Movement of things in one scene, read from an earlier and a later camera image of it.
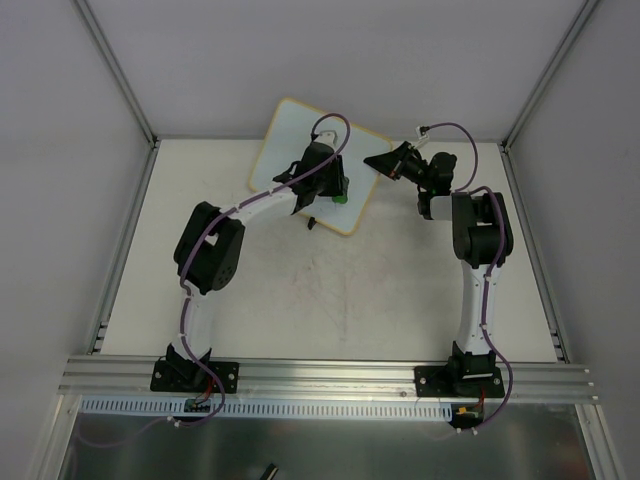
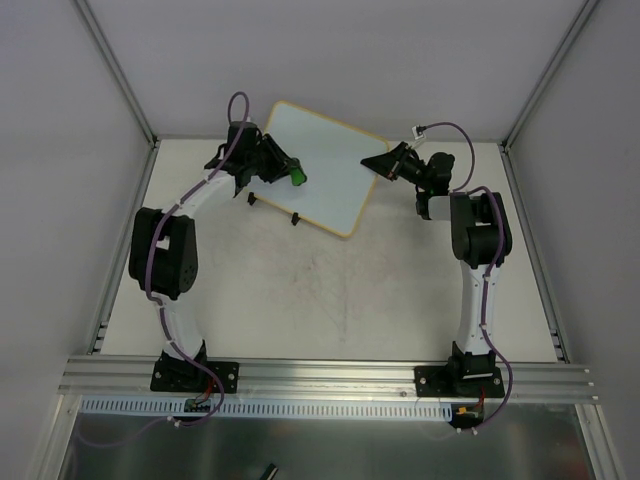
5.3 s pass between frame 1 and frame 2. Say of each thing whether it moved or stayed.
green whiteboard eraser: moved
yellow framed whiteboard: stayed
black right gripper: stayed
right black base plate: stayed
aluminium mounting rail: stayed
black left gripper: moved
